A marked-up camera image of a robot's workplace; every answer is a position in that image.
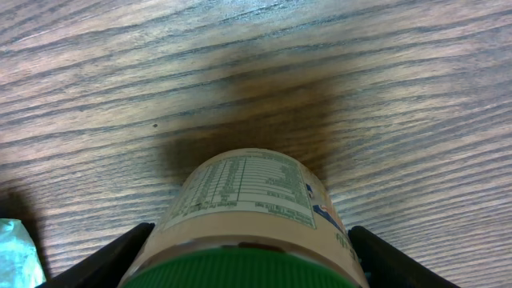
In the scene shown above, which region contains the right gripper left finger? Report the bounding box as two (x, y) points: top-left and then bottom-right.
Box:
(39, 222), (155, 288)

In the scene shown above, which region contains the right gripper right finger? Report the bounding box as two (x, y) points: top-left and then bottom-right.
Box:
(348, 226), (459, 288)

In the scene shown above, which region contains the light green packet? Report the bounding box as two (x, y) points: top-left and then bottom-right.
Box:
(0, 218), (46, 288)

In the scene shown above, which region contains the green lid jar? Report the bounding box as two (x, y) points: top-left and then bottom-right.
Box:
(122, 148), (368, 287)

